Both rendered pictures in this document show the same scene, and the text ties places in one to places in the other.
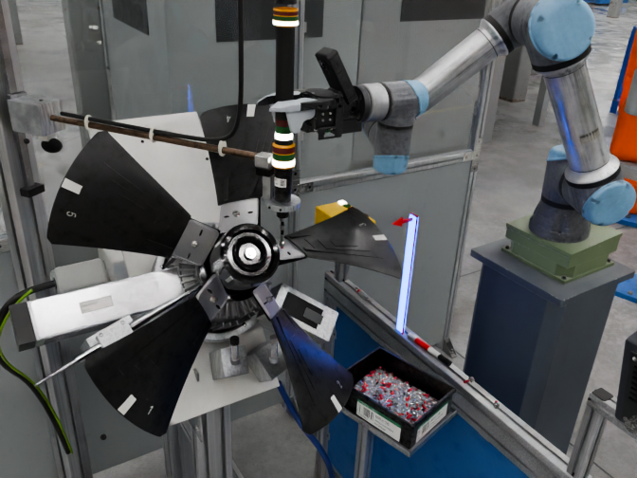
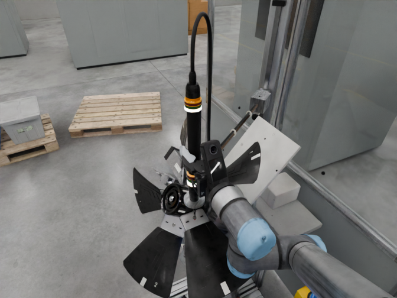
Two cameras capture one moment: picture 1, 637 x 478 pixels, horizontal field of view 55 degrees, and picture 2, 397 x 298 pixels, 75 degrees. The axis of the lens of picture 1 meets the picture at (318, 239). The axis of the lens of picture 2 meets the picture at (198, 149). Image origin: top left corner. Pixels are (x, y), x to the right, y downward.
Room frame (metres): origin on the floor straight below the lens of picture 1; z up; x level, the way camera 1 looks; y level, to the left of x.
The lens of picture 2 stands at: (1.19, -0.50, 1.93)
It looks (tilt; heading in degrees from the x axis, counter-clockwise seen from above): 37 degrees down; 97
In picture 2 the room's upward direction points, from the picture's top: straight up
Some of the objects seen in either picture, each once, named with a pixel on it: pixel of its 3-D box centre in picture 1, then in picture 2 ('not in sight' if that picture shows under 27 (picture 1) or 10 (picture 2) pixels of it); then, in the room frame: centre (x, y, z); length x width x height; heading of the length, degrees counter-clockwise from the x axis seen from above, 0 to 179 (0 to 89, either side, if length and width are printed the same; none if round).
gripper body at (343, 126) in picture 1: (334, 110); (212, 182); (1.16, -0.02, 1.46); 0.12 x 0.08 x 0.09; 123
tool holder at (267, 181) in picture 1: (278, 181); (195, 188); (1.10, 0.08, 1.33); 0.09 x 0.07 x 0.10; 68
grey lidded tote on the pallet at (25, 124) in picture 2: not in sight; (23, 119); (-1.31, 1.98, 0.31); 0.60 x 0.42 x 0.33; 129
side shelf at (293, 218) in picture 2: not in sight; (279, 208); (1.50, 0.47, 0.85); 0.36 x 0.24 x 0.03; 123
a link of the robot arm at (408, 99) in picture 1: (398, 101); (247, 229); (1.25, -0.15, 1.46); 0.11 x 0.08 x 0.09; 123
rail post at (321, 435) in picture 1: (327, 395); not in sight; (1.57, -0.05, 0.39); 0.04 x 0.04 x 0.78; 33
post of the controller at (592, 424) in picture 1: (589, 435); not in sight; (0.85, -0.52, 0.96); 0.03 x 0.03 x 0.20; 33
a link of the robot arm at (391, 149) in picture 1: (391, 143); (250, 253); (1.26, -0.15, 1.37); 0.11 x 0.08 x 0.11; 8
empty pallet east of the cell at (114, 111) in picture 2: not in sight; (120, 112); (-0.40, 2.73, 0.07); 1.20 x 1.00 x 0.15; 16
